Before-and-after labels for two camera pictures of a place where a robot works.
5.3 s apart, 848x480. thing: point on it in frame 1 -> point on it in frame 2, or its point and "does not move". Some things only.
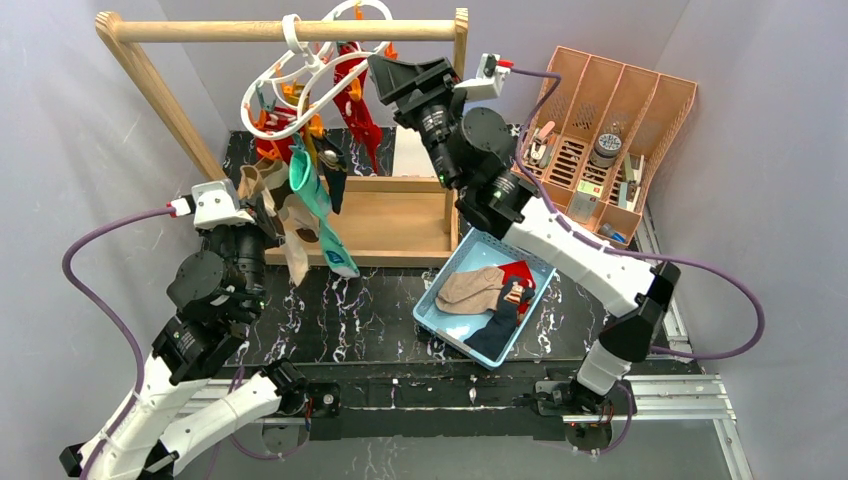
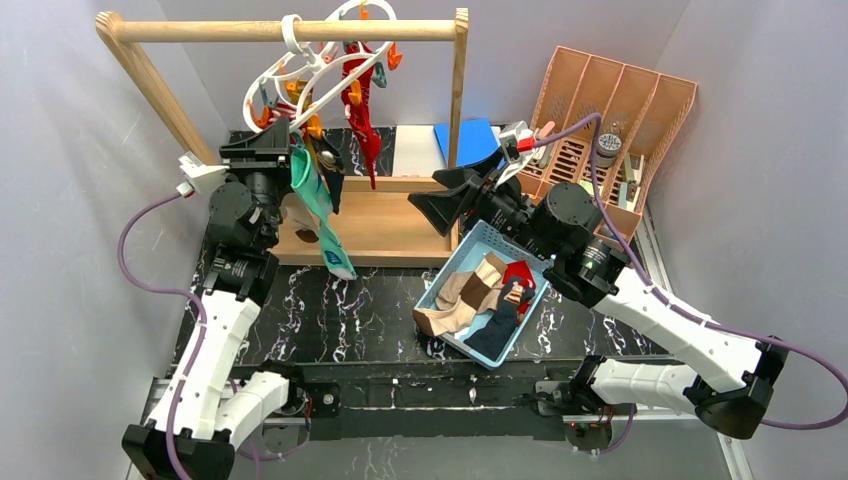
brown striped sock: x=298 y=227 -> x=462 y=295
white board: x=411 y=157 does not move
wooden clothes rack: x=386 y=221 does not move
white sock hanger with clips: x=332 y=46 does not move
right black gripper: x=416 y=89 -> x=479 y=196
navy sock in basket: x=492 y=339 does not move
